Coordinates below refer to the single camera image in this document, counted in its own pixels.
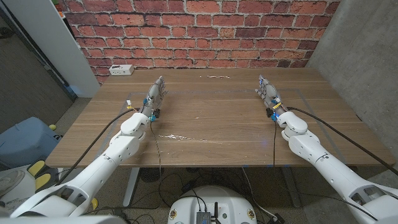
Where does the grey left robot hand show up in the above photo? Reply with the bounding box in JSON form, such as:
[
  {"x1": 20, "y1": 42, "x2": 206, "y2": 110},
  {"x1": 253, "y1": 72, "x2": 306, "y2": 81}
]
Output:
[{"x1": 139, "y1": 75, "x2": 169, "y2": 116}]

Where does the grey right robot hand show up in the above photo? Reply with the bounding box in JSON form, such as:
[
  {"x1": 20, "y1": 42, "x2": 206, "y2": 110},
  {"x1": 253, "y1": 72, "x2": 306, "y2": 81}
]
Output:
[{"x1": 254, "y1": 74, "x2": 287, "y2": 117}]

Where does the clear cellophane sheet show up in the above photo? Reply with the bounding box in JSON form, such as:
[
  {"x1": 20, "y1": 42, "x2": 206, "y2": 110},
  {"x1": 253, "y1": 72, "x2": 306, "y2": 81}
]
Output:
[{"x1": 157, "y1": 74, "x2": 233, "y2": 146}]

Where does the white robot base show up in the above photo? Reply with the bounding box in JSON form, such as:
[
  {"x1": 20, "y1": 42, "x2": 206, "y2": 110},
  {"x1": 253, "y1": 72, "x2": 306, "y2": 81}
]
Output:
[{"x1": 167, "y1": 185, "x2": 258, "y2": 224}]

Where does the white power strip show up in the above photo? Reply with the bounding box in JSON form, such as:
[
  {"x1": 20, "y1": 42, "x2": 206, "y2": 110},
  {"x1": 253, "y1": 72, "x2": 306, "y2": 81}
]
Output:
[{"x1": 108, "y1": 64, "x2": 135, "y2": 77}]

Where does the black round mesh object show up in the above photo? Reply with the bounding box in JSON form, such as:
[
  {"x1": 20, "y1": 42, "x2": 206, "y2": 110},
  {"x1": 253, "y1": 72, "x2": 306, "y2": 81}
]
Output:
[{"x1": 139, "y1": 167, "x2": 165, "y2": 184}]

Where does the red brick print backdrop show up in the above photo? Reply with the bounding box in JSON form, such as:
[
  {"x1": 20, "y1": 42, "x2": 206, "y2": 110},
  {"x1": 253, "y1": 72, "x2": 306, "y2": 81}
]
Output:
[{"x1": 58, "y1": 0, "x2": 341, "y2": 85}]

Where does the white table leg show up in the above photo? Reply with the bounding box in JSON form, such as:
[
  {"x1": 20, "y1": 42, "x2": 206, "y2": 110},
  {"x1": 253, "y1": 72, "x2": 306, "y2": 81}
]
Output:
[{"x1": 123, "y1": 167, "x2": 141, "y2": 208}]

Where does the grey table leg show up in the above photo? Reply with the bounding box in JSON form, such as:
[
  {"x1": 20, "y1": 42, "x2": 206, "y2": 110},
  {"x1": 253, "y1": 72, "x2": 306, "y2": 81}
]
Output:
[{"x1": 281, "y1": 167, "x2": 302, "y2": 208}]

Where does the white partition panel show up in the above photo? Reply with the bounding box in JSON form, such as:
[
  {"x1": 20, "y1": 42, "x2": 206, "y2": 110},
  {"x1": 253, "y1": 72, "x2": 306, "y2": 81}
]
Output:
[{"x1": 2, "y1": 0, "x2": 101, "y2": 99}]

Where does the black radio box with antenna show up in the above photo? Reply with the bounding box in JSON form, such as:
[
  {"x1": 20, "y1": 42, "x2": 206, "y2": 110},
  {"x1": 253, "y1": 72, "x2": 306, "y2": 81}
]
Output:
[{"x1": 195, "y1": 202, "x2": 220, "y2": 224}]

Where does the blue plastic bin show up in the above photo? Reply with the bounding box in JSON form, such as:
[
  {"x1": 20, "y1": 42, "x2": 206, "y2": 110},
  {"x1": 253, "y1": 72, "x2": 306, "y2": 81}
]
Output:
[{"x1": 0, "y1": 116, "x2": 62, "y2": 170}]

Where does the yellow and black foot pedal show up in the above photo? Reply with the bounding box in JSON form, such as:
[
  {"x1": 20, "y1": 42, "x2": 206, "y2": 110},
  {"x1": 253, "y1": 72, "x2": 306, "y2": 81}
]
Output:
[{"x1": 27, "y1": 159, "x2": 60, "y2": 194}]

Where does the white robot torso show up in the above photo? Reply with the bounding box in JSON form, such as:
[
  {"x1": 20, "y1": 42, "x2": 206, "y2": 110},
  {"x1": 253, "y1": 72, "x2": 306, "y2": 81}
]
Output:
[{"x1": 0, "y1": 214, "x2": 128, "y2": 224}]

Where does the grey sneaker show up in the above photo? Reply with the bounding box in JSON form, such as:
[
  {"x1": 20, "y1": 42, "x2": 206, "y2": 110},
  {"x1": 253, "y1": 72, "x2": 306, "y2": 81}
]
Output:
[{"x1": 0, "y1": 169, "x2": 25, "y2": 198}]

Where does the white floor mat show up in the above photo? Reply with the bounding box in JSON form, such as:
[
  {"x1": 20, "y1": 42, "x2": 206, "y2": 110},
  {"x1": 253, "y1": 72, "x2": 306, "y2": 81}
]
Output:
[{"x1": 0, "y1": 164, "x2": 37, "y2": 215}]

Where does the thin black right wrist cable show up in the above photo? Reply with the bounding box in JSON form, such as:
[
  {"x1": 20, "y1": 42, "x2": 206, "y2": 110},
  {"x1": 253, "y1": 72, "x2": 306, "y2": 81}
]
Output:
[{"x1": 272, "y1": 120, "x2": 277, "y2": 168}]

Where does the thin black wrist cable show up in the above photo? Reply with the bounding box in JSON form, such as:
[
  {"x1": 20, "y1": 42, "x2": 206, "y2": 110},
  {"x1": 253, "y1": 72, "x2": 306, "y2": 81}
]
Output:
[
  {"x1": 272, "y1": 120, "x2": 277, "y2": 168},
  {"x1": 150, "y1": 120, "x2": 162, "y2": 187}
]

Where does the thin black left wrist cable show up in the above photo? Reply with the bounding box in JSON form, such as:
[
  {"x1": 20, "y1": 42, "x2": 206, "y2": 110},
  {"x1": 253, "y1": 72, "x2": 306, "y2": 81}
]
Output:
[{"x1": 150, "y1": 120, "x2": 162, "y2": 187}]

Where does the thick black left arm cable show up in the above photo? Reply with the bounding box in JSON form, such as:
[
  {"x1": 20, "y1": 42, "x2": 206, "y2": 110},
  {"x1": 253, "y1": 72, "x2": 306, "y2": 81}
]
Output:
[{"x1": 55, "y1": 107, "x2": 141, "y2": 186}]

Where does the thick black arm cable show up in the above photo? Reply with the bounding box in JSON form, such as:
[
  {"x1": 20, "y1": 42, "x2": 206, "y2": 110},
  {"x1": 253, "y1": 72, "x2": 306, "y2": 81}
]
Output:
[
  {"x1": 55, "y1": 107, "x2": 141, "y2": 186},
  {"x1": 286, "y1": 106, "x2": 398, "y2": 177}
]

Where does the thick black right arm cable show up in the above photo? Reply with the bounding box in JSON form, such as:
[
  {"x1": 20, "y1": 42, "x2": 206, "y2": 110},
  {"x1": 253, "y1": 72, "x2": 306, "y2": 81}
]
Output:
[{"x1": 286, "y1": 106, "x2": 398, "y2": 177}]

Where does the white floor cable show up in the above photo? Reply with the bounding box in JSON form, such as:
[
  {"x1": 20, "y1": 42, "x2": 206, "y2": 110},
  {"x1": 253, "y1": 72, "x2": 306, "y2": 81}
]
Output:
[{"x1": 241, "y1": 167, "x2": 278, "y2": 219}]

